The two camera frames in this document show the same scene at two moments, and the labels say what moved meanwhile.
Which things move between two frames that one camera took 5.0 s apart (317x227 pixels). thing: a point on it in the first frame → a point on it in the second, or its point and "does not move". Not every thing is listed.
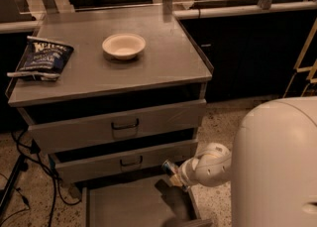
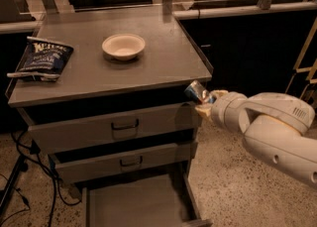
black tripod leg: [21, 166] does not move
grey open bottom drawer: [140, 204] does not move
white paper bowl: [124, 46] does not move
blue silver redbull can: [169, 168] → [199, 92]
